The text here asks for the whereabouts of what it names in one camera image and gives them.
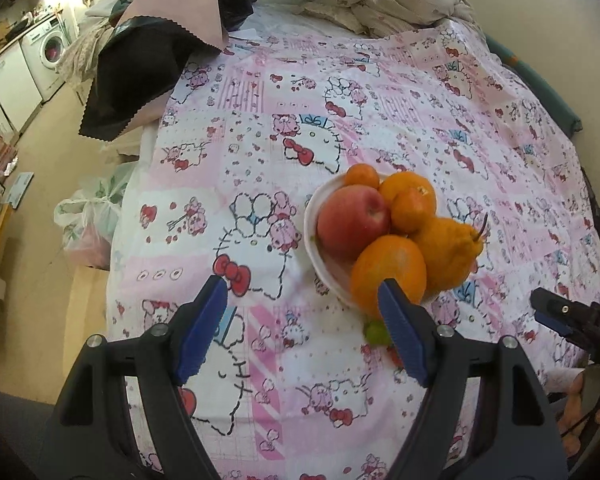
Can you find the red apple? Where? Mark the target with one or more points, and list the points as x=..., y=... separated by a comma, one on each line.
x=350, y=220

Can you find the small mandarin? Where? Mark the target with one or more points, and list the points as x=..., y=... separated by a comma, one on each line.
x=407, y=212
x=360, y=176

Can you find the person's right hand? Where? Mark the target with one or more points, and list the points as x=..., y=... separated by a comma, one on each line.
x=577, y=407

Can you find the beige knitted cloth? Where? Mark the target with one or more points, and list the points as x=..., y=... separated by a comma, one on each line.
x=77, y=55

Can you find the medium mandarin with stem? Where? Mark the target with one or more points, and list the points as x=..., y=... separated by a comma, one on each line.
x=405, y=182

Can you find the bumpy pear-shaped orange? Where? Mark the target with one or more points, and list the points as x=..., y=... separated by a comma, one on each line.
x=450, y=255

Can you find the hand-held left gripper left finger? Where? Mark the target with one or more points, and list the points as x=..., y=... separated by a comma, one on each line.
x=202, y=330

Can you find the white washing machine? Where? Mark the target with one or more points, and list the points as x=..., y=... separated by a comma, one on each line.
x=45, y=55

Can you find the grey booklet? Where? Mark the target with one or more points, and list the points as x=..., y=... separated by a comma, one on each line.
x=19, y=190

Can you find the pink cartoon printed blanket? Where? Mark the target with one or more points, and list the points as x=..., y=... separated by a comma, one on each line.
x=380, y=110

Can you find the green bed frame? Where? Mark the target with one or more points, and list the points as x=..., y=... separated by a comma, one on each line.
x=545, y=95

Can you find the pink and black zigzag-edged cloth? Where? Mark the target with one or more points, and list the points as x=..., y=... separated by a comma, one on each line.
x=125, y=80

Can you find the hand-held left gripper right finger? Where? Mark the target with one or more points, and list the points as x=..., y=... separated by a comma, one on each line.
x=402, y=330

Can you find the translucent plastic bag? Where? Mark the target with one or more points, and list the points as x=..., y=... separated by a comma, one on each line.
x=87, y=225

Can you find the large round orange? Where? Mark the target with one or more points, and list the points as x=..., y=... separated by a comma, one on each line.
x=385, y=265

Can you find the pink speckled bowl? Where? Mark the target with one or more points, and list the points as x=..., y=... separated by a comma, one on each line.
x=330, y=265

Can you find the green grape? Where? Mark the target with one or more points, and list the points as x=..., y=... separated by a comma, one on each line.
x=375, y=332

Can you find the dark grey cloth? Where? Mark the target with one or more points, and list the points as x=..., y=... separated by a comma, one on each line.
x=10, y=435

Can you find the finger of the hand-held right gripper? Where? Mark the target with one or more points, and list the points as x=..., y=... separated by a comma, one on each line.
x=550, y=305

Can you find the white kitchen cabinets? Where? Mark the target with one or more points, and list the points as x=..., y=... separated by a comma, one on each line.
x=5, y=90

